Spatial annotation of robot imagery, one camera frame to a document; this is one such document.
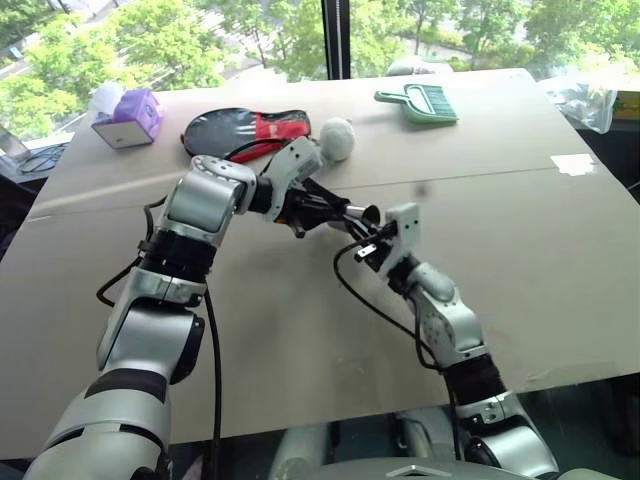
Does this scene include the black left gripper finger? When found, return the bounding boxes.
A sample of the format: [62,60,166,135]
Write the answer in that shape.
[324,215,375,247]
[305,177,352,211]

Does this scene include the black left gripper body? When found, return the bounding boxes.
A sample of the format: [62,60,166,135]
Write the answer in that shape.
[279,183,352,239]

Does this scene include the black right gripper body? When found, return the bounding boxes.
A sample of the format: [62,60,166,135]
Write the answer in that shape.
[368,225,402,274]

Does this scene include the small metal cup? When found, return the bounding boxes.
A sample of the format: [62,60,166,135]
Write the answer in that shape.
[346,203,382,228]

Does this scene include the grey-white fuzzy ball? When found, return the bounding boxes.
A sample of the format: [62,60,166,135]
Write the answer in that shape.
[318,116,357,162]

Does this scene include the green dustpan with brush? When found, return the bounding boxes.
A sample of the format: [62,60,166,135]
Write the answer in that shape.
[374,83,460,127]

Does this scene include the grey rounded object behind table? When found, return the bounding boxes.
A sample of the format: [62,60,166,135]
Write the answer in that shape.
[387,55,441,77]

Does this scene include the grey rounded shape under table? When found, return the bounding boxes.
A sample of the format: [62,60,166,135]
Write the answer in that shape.
[273,423,332,480]
[394,405,457,459]

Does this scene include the purple tissue box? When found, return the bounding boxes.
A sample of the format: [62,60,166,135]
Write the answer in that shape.
[89,81,165,151]

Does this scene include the silver robot torso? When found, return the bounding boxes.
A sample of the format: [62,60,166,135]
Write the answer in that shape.
[314,457,640,480]

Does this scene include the clear plastic bag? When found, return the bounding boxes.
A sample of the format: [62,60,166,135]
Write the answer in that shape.
[543,74,619,134]

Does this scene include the yellow-green box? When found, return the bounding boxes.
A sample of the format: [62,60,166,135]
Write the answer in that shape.
[613,89,640,121]

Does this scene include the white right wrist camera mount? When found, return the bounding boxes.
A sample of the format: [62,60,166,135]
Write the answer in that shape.
[378,202,422,279]

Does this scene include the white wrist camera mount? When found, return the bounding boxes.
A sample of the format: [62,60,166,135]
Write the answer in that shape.
[261,136,324,223]
[378,202,422,279]

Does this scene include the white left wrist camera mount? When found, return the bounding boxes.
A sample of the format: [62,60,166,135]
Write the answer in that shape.
[261,136,324,223]

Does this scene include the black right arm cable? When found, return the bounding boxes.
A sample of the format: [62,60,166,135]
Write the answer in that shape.
[333,238,461,461]

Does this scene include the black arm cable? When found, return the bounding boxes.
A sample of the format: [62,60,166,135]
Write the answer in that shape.
[333,238,461,461]
[95,195,224,454]

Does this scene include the black and red drawstring pouch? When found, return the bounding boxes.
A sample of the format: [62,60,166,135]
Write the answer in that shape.
[182,107,315,165]

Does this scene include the black window frame post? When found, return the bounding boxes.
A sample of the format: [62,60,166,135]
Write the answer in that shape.
[319,0,352,81]

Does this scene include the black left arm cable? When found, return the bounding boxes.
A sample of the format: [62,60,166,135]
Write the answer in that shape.
[95,195,224,454]

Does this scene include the tangled black cables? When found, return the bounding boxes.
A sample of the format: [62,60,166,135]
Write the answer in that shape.
[18,143,69,175]

